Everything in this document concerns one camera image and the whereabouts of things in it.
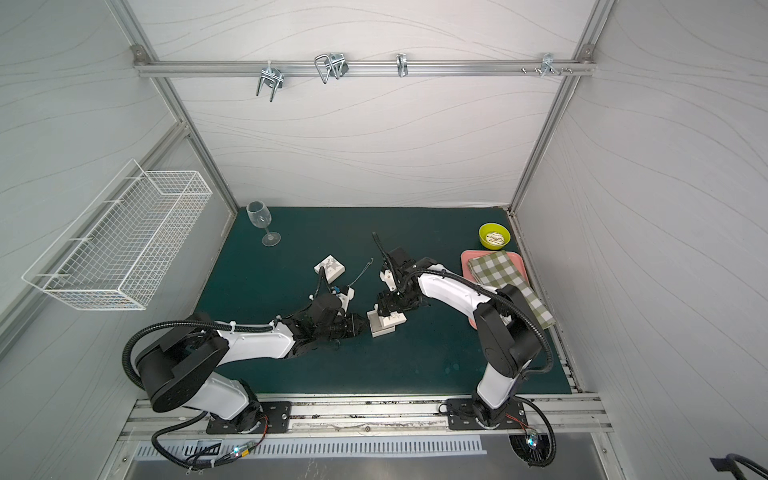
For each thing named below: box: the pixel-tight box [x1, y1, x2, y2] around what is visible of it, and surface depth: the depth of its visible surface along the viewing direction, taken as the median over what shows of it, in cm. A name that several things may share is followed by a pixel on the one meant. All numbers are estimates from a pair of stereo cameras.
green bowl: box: [478, 223, 511, 250], surface depth 110 cm
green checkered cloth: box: [468, 250, 556, 329], surface depth 103 cm
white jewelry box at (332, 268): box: [314, 254, 346, 284], surface depth 103 cm
